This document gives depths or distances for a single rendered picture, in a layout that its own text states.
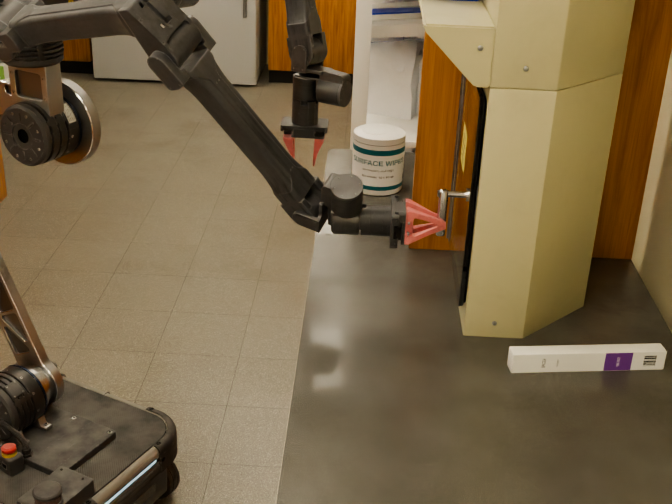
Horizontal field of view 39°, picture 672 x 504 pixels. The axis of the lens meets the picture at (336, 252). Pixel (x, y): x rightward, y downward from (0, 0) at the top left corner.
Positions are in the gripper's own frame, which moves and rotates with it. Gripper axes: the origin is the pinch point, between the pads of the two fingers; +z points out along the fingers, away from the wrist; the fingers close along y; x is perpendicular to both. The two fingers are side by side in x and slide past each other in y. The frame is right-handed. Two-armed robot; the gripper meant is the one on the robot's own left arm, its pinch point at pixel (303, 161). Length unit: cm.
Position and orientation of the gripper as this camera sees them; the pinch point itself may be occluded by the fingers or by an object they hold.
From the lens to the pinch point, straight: 211.7
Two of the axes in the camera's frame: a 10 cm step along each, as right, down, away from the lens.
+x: 0.4, -4.3, 9.0
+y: 10.0, 0.6, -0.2
